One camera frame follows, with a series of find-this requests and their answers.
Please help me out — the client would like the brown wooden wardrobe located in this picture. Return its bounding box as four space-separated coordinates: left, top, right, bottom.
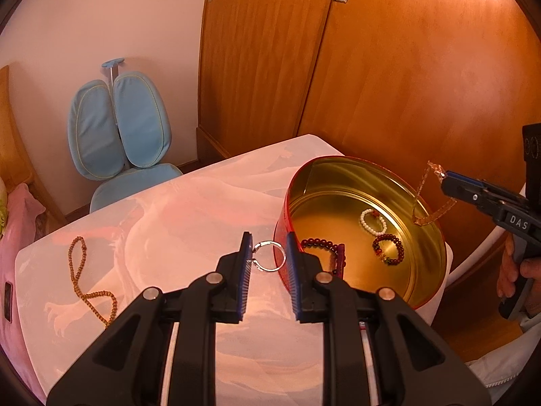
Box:
196 0 541 288

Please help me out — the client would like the person's white jacket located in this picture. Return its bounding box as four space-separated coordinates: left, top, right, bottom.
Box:
465 313 541 394

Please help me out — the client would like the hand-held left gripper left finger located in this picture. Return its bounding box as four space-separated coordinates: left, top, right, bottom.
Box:
46 232 253 406

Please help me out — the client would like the gold metal wristwatch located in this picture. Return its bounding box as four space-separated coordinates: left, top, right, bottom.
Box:
412 161 458 227

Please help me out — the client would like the light blue desk chair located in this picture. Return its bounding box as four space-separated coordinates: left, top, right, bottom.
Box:
68 58 183 214

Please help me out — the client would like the person's right hand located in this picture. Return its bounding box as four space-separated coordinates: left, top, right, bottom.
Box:
496 234 541 318

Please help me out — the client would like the red round metal tin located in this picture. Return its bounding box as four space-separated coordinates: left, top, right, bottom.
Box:
273 156 449 309

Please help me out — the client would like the wooden slatted bed headboard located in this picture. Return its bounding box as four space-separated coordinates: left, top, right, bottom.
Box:
0 65 66 227

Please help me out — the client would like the brown wooden bead necklace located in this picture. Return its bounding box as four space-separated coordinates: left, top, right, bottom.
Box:
68 237 119 328

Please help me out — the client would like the dark red bead bracelet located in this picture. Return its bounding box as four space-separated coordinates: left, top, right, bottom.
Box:
301 238 341 273
372 233 404 266

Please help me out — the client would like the white bead bracelet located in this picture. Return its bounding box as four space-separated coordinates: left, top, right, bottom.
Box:
360 208 388 236

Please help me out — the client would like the white curved rail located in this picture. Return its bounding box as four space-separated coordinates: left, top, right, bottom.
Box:
448 224 508 284

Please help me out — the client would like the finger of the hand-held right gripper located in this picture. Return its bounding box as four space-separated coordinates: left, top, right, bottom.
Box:
441 178 499 221
446 171 508 199

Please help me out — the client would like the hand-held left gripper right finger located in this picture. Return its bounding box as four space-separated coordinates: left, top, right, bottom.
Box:
286 232 493 406

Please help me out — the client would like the pink blanket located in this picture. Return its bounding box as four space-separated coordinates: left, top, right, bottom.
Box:
0 184 47 402

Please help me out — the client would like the silver ring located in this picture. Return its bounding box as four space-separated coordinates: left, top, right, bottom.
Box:
253 240 288 272

